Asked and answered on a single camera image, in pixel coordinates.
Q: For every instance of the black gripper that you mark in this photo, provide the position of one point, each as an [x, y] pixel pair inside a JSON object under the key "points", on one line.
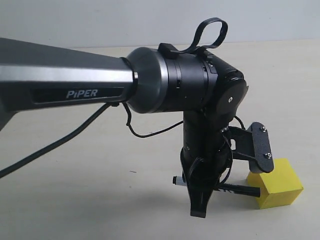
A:
{"points": [[209, 171]]}

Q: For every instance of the black and white whiteboard marker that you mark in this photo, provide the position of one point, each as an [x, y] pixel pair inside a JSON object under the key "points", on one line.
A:
{"points": [[225, 190]]}

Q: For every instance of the yellow cube block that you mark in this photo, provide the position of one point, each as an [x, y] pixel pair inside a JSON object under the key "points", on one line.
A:
{"points": [[278, 188]]}

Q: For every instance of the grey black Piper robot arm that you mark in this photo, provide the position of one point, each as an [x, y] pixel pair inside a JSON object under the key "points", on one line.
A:
{"points": [[206, 89]]}

